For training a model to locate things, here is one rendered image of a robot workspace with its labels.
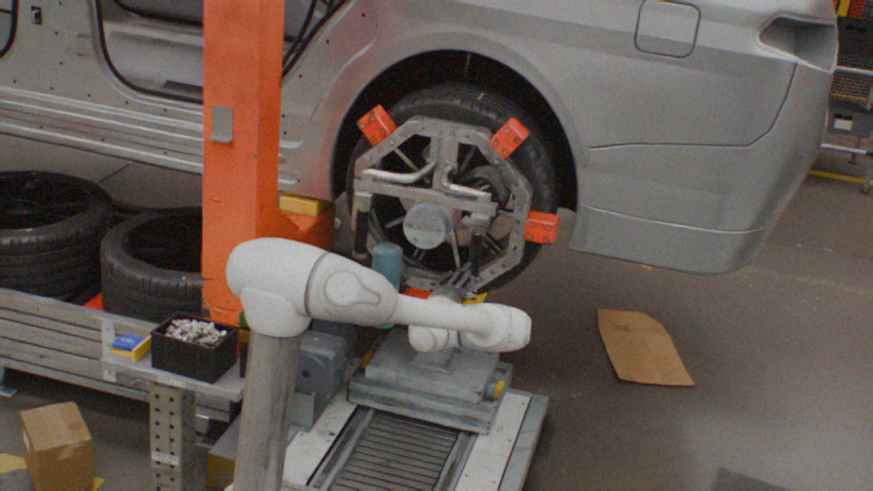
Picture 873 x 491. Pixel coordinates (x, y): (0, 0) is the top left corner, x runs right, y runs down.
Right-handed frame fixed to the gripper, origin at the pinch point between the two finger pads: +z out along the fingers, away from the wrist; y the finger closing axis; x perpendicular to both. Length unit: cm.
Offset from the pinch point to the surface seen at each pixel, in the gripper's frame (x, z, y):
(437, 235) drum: 1.0, 18.0, -12.7
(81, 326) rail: -49, 5, -123
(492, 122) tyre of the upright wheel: 30, 41, -5
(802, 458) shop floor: -83, 79, 113
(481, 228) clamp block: 9.0, 10.5, 1.2
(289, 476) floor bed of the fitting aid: -75, -9, -44
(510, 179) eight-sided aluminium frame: 16.6, 32.5, 3.7
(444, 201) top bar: 13.7, 13.5, -10.8
